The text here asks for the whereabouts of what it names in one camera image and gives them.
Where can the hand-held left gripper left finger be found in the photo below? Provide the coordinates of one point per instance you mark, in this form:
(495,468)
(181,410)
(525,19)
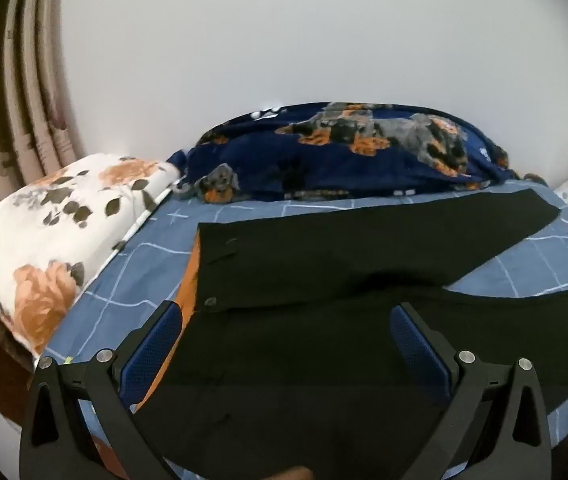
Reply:
(156,345)

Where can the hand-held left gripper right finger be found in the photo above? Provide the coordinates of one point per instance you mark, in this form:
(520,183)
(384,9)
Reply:
(416,345)

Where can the black pants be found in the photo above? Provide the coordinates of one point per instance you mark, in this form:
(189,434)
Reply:
(314,260)

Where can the blue grid bedsheet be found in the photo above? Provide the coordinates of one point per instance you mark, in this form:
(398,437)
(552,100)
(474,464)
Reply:
(138,270)

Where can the white floral pillow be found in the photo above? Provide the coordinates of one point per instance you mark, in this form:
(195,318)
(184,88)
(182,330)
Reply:
(38,240)

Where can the navy dog-print blanket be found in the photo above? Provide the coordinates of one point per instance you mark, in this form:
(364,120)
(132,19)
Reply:
(354,165)

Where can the pleated beige curtain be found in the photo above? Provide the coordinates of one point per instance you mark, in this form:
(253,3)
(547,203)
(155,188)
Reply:
(18,85)

